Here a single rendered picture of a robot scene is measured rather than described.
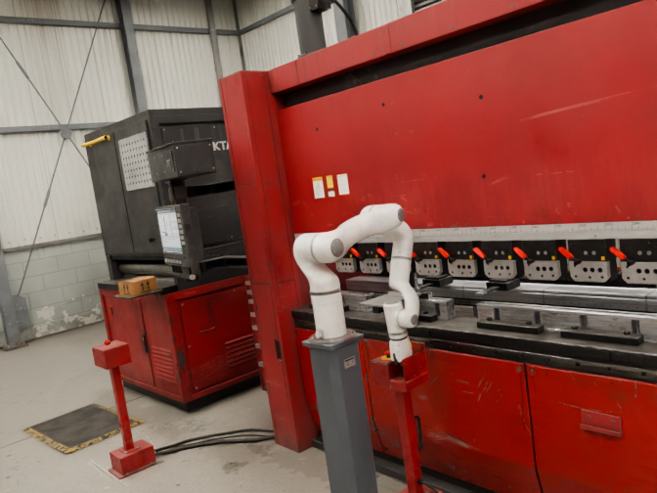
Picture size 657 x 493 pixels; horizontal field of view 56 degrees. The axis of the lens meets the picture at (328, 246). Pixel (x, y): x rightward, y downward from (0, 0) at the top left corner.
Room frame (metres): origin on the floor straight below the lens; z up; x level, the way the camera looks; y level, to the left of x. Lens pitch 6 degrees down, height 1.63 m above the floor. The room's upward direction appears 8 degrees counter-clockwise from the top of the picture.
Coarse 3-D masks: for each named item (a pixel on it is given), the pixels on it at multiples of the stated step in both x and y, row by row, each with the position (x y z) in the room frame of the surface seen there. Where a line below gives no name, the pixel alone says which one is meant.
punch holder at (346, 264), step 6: (354, 246) 3.34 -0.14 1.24; (348, 252) 3.35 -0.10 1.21; (342, 258) 3.39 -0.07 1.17; (348, 258) 3.35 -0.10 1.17; (354, 258) 3.33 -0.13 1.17; (336, 264) 3.43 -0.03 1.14; (342, 264) 3.40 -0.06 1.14; (348, 264) 3.35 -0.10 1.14; (354, 264) 3.33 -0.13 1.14; (342, 270) 3.40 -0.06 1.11; (348, 270) 3.36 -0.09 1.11; (354, 270) 3.33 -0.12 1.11; (360, 270) 3.35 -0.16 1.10
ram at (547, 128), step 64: (448, 64) 2.72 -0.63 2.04; (512, 64) 2.48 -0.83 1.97; (576, 64) 2.29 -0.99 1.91; (640, 64) 2.11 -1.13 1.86; (320, 128) 3.42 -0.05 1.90; (384, 128) 3.05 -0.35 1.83; (448, 128) 2.75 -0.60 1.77; (512, 128) 2.51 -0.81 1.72; (576, 128) 2.30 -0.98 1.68; (640, 128) 2.13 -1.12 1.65; (384, 192) 3.09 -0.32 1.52; (448, 192) 2.79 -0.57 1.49; (512, 192) 2.53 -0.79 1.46; (576, 192) 2.32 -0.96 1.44; (640, 192) 2.14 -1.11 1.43
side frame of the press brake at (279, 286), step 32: (224, 96) 3.74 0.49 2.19; (256, 96) 3.63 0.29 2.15; (256, 128) 3.61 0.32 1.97; (256, 160) 3.59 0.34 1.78; (256, 192) 3.59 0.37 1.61; (256, 224) 3.64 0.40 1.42; (288, 224) 3.69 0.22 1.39; (256, 256) 3.68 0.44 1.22; (288, 256) 3.67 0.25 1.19; (256, 288) 3.71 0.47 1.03; (288, 288) 3.65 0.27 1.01; (256, 320) 3.76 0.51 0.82; (288, 320) 3.62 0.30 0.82; (288, 352) 3.60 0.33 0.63; (288, 384) 3.58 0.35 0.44; (288, 416) 3.61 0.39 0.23; (288, 448) 3.66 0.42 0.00
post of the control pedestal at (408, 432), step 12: (396, 396) 2.70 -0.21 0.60; (408, 396) 2.69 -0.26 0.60; (408, 408) 2.68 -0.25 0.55; (408, 420) 2.67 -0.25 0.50; (408, 432) 2.67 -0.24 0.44; (408, 444) 2.68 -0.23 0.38; (408, 456) 2.68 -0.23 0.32; (408, 468) 2.69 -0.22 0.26; (408, 480) 2.70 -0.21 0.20; (420, 492) 2.69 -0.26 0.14
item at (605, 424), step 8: (584, 416) 2.25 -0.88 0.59; (592, 416) 2.22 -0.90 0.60; (600, 416) 2.19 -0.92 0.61; (608, 416) 2.17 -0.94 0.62; (584, 424) 2.25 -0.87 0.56; (592, 424) 2.22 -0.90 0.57; (600, 424) 2.20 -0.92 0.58; (608, 424) 2.17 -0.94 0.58; (616, 424) 2.15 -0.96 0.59; (608, 432) 2.16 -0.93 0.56; (616, 432) 2.14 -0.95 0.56
